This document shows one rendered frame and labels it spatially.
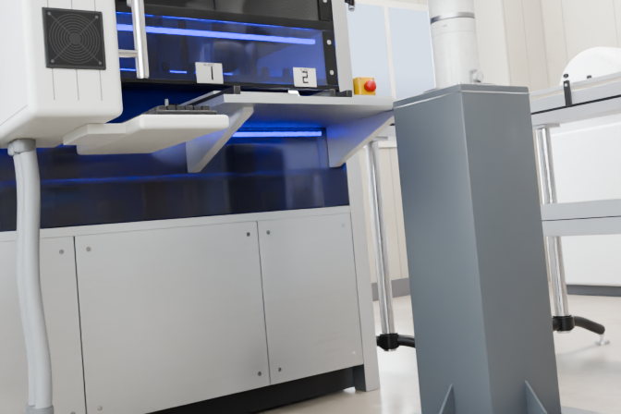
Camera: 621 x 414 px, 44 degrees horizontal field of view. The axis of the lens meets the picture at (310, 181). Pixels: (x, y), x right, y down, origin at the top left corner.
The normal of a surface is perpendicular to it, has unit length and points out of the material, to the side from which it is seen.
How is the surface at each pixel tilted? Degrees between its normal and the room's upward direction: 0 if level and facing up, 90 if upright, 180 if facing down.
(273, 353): 90
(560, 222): 90
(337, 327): 90
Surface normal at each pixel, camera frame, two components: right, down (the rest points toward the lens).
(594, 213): -0.82, 0.04
